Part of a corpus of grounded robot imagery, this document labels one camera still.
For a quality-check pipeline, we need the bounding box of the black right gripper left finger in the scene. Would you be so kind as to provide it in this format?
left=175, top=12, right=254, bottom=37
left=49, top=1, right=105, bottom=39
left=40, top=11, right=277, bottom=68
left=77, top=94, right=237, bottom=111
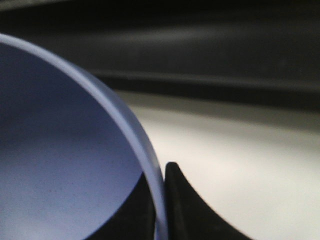
left=91, top=174, right=155, bottom=240

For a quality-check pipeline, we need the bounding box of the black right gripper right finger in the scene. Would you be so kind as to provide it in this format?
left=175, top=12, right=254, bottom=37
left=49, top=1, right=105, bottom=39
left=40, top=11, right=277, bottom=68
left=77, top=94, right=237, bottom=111
left=165, top=162, right=249, bottom=240

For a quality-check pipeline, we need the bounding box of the light blue ribbed bowl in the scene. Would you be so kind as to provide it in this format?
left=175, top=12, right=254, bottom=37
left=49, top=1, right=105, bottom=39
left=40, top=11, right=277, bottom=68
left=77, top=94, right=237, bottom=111
left=0, top=34, right=169, bottom=240

